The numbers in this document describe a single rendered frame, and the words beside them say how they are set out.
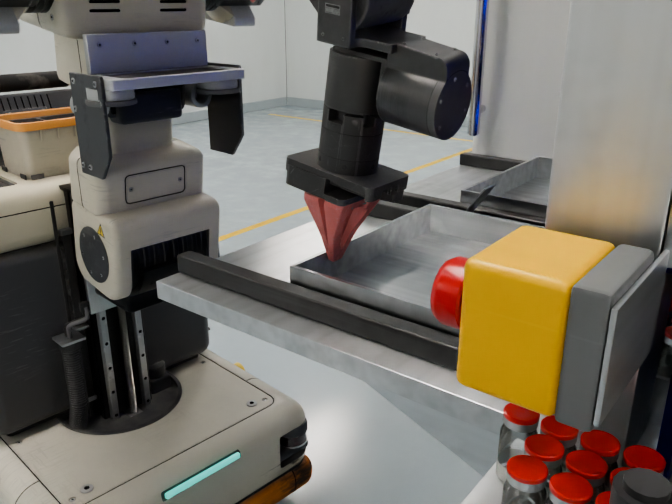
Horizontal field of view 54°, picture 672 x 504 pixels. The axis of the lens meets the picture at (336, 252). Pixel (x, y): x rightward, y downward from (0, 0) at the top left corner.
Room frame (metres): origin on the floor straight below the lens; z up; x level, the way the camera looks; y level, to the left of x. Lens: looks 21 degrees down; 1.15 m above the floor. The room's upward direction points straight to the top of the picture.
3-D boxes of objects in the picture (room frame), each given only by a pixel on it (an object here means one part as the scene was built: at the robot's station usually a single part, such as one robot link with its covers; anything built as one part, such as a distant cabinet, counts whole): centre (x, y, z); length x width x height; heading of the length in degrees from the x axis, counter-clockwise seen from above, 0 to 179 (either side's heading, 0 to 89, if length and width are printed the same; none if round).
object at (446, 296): (0.34, -0.07, 0.99); 0.04 x 0.04 x 0.04; 52
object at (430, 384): (0.76, -0.22, 0.87); 0.70 x 0.48 x 0.02; 142
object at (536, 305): (0.31, -0.11, 0.99); 0.08 x 0.07 x 0.07; 52
